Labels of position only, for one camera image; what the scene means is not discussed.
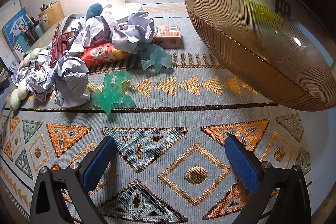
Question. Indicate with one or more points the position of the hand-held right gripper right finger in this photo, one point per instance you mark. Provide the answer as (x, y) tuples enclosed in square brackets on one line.
[(241, 163)]

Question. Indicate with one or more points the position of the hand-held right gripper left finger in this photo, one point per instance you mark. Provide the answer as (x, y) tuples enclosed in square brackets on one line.
[(98, 163)]

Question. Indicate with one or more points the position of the green rubber glove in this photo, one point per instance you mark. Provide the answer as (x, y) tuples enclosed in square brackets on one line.
[(113, 92)]

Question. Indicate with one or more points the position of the pastel plush toy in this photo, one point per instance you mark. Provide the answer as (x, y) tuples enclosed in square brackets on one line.
[(18, 98)]

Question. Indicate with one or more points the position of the orange snack packet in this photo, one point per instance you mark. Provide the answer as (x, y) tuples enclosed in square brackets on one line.
[(105, 53)]

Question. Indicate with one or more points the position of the pale blue rubber glove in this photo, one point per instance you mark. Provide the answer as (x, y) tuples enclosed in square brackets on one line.
[(155, 57)]

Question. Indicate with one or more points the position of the long red box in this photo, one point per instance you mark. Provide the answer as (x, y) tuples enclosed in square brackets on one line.
[(58, 48), (67, 35)]

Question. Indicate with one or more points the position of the amber ribbed glass bowl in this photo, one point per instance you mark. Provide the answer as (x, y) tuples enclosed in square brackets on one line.
[(262, 37)]

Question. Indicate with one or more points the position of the orange carton box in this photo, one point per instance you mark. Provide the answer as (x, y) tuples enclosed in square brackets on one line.
[(166, 35)]

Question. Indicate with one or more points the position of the patterned woven mat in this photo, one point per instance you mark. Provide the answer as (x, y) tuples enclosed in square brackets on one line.
[(162, 119)]

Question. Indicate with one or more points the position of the teal bottle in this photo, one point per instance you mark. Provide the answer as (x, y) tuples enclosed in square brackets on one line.
[(40, 31)]

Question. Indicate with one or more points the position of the black mesh pen holder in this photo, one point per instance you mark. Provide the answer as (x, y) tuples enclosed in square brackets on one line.
[(32, 32)]

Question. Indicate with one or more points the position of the plush duck toy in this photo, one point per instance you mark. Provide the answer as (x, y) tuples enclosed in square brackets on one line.
[(94, 11)]

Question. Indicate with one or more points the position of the cardboard pen holder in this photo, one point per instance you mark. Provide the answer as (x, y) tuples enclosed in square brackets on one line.
[(52, 14)]

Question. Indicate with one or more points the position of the blue cover book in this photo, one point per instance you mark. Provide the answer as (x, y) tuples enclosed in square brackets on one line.
[(18, 27)]

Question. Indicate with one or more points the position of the white book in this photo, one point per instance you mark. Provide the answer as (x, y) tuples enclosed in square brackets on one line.
[(10, 7)]

